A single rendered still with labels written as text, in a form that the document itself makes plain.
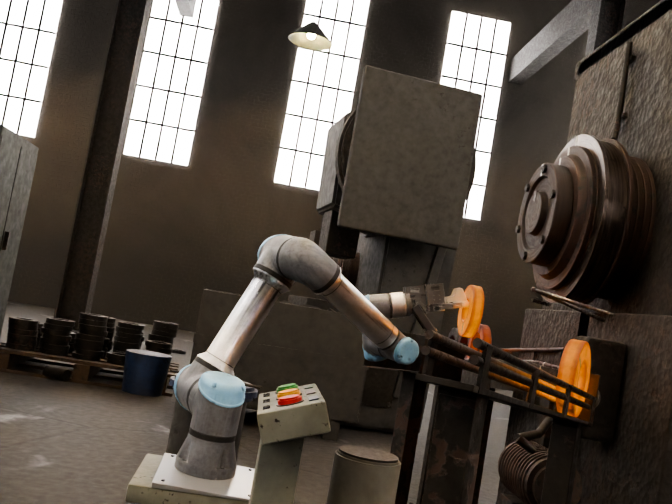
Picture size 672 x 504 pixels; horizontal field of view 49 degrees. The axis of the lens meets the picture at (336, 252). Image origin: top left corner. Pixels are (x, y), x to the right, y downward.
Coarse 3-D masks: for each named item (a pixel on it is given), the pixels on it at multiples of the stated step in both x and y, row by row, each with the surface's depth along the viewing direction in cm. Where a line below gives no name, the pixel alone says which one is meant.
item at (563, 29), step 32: (128, 0) 846; (192, 0) 1166; (576, 0) 987; (608, 0) 897; (128, 32) 844; (544, 32) 1099; (576, 32) 1004; (608, 32) 898; (128, 64) 842; (512, 64) 1241; (544, 64) 1139; (128, 96) 832; (96, 128) 834; (96, 160) 832; (96, 192) 830; (96, 224) 828; (96, 256) 816; (64, 288) 821
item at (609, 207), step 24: (600, 144) 191; (600, 168) 187; (624, 168) 187; (600, 192) 184; (624, 192) 184; (600, 216) 182; (624, 216) 183; (600, 240) 183; (600, 264) 186; (576, 288) 190
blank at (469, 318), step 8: (472, 288) 218; (480, 288) 218; (472, 296) 216; (480, 296) 215; (472, 304) 214; (480, 304) 214; (464, 312) 224; (472, 312) 213; (480, 312) 213; (464, 320) 222; (472, 320) 214; (480, 320) 214; (464, 328) 218; (472, 328) 215; (464, 336) 219; (472, 336) 218
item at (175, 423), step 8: (248, 392) 262; (256, 392) 267; (176, 400) 264; (248, 400) 265; (176, 408) 263; (176, 416) 261; (184, 416) 258; (240, 416) 264; (176, 424) 260; (184, 424) 258; (240, 424) 265; (176, 432) 260; (184, 432) 257; (240, 432) 267; (168, 440) 264; (176, 440) 259; (184, 440) 257; (168, 448) 262; (176, 448) 258
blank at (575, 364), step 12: (576, 348) 146; (588, 348) 152; (564, 360) 145; (576, 360) 144; (588, 360) 153; (564, 372) 144; (576, 372) 144; (588, 372) 155; (576, 384) 145; (588, 384) 156; (576, 396) 147; (576, 408) 148
